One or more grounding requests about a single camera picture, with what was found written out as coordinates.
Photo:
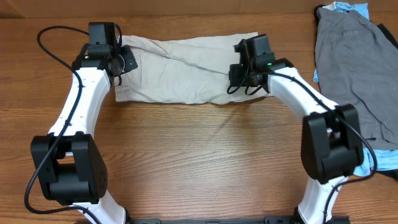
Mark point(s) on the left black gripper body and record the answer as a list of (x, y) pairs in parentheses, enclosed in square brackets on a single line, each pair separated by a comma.
[(127, 60)]

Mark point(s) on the grey shorts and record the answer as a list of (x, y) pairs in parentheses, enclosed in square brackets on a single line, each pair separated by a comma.
[(357, 71)]

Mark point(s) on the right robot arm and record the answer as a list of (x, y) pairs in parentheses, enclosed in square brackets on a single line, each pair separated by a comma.
[(330, 147)]

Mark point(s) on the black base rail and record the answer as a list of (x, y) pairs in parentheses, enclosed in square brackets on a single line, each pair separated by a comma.
[(211, 221)]

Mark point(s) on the light blue garment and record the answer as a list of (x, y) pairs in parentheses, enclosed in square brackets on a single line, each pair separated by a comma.
[(373, 158)]

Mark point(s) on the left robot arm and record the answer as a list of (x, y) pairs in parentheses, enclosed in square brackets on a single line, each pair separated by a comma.
[(68, 164)]

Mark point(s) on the beige shorts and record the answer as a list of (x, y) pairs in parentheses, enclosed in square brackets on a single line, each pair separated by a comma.
[(190, 71)]

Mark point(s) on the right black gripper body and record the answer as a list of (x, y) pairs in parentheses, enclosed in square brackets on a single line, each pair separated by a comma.
[(237, 75)]

